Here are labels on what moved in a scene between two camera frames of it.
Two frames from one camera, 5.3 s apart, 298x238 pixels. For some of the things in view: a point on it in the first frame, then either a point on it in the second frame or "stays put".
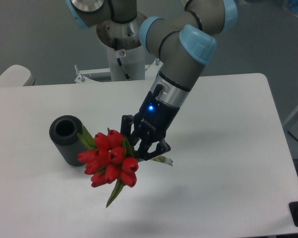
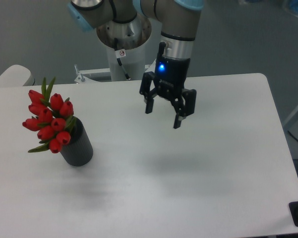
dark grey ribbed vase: [63, 130] stays put
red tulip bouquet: [109, 159] → [50, 118]
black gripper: [153, 122] → [170, 75]
